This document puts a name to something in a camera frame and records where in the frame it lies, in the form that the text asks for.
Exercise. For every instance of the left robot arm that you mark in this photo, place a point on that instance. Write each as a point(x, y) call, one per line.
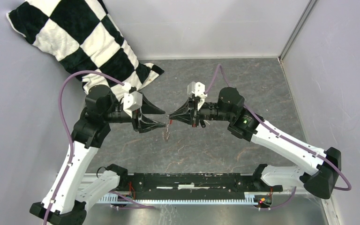
point(66, 203)

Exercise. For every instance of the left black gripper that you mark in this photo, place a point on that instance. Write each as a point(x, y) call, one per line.
point(141, 124)

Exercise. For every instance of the corner aluminium profile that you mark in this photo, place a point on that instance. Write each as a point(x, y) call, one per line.
point(297, 29)

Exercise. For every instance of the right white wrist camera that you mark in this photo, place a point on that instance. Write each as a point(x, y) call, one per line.
point(197, 90)

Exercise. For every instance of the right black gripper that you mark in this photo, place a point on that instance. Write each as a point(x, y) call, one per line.
point(183, 114)

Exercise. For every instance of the black white checkered cloth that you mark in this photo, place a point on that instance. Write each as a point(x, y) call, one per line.
point(81, 35)

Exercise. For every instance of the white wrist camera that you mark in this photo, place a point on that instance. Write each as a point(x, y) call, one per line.
point(131, 102)
point(197, 90)

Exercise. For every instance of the key with black head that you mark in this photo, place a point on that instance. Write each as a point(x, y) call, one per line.
point(204, 123)

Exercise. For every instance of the toothed cable duct strip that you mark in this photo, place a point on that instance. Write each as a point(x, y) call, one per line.
point(247, 199)

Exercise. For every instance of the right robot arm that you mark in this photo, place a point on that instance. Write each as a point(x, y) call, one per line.
point(315, 169)

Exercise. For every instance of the keyring loop with red tag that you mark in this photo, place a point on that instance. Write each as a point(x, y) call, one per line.
point(166, 132)

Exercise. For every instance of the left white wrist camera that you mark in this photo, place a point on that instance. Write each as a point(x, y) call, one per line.
point(131, 102)

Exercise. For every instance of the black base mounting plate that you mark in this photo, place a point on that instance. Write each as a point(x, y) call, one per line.
point(193, 186)

